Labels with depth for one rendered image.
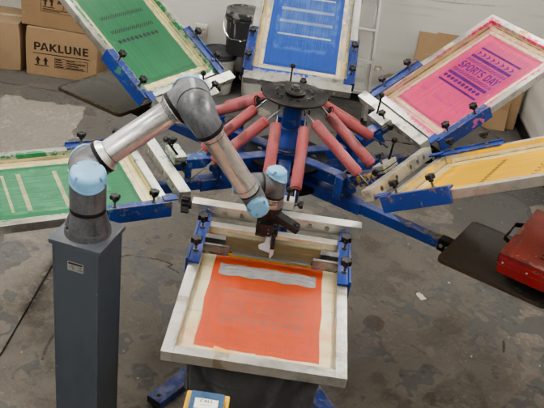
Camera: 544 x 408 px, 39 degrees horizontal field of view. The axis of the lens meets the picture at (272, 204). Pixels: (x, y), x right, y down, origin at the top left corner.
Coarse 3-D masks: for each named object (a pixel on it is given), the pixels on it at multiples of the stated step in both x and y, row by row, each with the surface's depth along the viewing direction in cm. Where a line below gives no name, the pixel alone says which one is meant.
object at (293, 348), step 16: (288, 272) 288; (304, 272) 289; (320, 272) 291; (272, 288) 278; (288, 288) 279; (304, 288) 281; (320, 288) 282; (320, 304) 274; (320, 320) 266; (272, 336) 256; (288, 336) 257; (304, 336) 258; (256, 352) 248; (272, 352) 249; (288, 352) 250; (304, 352) 251
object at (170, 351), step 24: (288, 240) 303; (312, 240) 302; (336, 240) 305; (192, 264) 279; (192, 288) 270; (336, 288) 279; (336, 312) 265; (168, 336) 244; (336, 336) 254; (168, 360) 240; (192, 360) 239; (216, 360) 238; (240, 360) 239; (264, 360) 240; (336, 360) 244; (336, 384) 239
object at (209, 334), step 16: (224, 256) 292; (208, 288) 274; (240, 288) 276; (256, 288) 277; (208, 304) 266; (208, 320) 259; (208, 336) 252; (224, 336) 253; (240, 336) 254; (256, 336) 255
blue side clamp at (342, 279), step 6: (348, 246) 299; (342, 252) 296; (348, 252) 295; (348, 270) 285; (342, 276) 282; (348, 276) 281; (342, 282) 279; (348, 282) 278; (348, 288) 279; (348, 294) 281
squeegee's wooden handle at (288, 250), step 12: (228, 240) 286; (240, 240) 286; (252, 240) 285; (264, 240) 285; (276, 240) 286; (228, 252) 289; (240, 252) 288; (252, 252) 288; (264, 252) 287; (276, 252) 287; (288, 252) 286; (300, 252) 286; (312, 252) 286
